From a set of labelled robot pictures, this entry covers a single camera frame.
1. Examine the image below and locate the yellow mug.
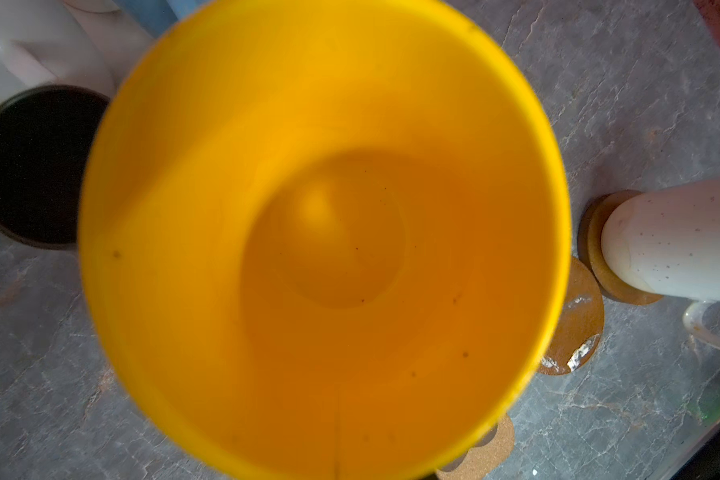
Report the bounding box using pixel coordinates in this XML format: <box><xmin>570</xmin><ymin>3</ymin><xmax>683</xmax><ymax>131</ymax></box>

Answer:
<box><xmin>78</xmin><ymin>1</ymin><xmax>572</xmax><ymax>479</ymax></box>

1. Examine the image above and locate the brown round coaster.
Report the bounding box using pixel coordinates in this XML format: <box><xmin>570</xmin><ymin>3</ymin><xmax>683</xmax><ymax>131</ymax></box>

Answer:
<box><xmin>577</xmin><ymin>190</ymin><xmax>664</xmax><ymax>306</ymax></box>

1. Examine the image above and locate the dark brown glossy coaster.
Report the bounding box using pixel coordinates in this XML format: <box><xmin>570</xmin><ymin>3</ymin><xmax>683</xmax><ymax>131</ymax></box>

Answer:
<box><xmin>537</xmin><ymin>257</ymin><xmax>605</xmax><ymax>376</ymax></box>

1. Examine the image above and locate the paw shaped cork coaster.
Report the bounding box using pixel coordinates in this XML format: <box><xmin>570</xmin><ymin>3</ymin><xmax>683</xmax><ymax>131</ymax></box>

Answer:
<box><xmin>434</xmin><ymin>415</ymin><xmax>515</xmax><ymax>480</ymax></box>

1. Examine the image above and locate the white speckled mug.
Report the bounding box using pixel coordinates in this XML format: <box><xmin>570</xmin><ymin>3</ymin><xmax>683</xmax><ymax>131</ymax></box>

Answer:
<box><xmin>600</xmin><ymin>177</ymin><xmax>720</xmax><ymax>350</ymax></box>

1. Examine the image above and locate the black mug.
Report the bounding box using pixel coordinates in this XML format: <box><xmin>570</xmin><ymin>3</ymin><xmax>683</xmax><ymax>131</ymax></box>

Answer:
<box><xmin>0</xmin><ymin>85</ymin><xmax>110</xmax><ymax>250</ymax></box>

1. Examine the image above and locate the blue mug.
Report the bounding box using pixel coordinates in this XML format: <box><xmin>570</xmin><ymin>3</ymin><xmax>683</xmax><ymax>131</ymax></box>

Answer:
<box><xmin>115</xmin><ymin>0</ymin><xmax>209</xmax><ymax>38</ymax></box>

